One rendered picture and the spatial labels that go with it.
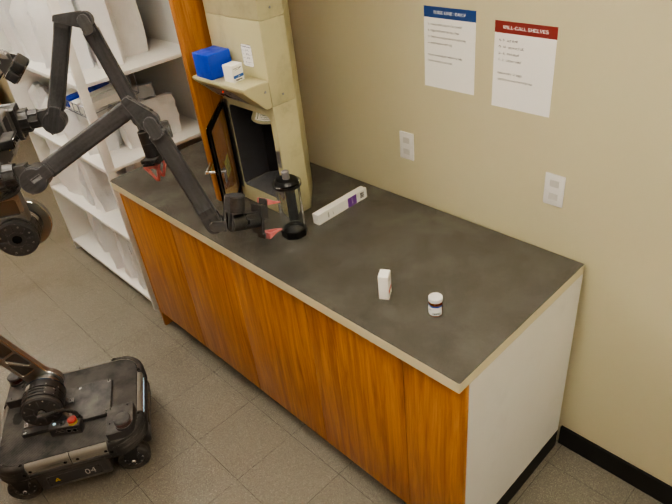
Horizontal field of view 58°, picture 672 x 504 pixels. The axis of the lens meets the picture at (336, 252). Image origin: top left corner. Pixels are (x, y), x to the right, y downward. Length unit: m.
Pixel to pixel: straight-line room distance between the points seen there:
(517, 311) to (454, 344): 0.25
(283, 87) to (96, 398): 1.59
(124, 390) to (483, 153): 1.86
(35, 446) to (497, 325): 1.96
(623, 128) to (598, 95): 0.12
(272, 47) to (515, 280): 1.14
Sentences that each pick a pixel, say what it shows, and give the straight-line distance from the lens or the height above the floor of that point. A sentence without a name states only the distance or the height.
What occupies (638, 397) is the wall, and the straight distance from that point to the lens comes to 2.45.
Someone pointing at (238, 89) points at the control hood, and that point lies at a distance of 2.18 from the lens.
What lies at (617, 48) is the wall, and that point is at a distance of 1.90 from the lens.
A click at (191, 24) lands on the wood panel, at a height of 1.67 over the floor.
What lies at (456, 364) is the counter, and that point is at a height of 0.94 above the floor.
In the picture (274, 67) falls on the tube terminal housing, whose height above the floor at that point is 1.55.
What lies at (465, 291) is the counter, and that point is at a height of 0.94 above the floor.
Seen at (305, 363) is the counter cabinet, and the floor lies 0.52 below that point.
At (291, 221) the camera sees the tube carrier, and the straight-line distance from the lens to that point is 2.28.
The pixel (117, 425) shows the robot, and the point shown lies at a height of 0.32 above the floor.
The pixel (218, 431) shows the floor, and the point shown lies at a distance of 2.95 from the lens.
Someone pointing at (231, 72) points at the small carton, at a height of 1.55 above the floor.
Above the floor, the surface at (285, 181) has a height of 1.18.
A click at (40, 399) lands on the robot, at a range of 2.84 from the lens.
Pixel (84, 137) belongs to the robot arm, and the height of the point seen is 1.53.
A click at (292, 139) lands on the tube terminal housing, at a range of 2.35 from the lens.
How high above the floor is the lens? 2.18
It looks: 34 degrees down
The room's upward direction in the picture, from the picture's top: 7 degrees counter-clockwise
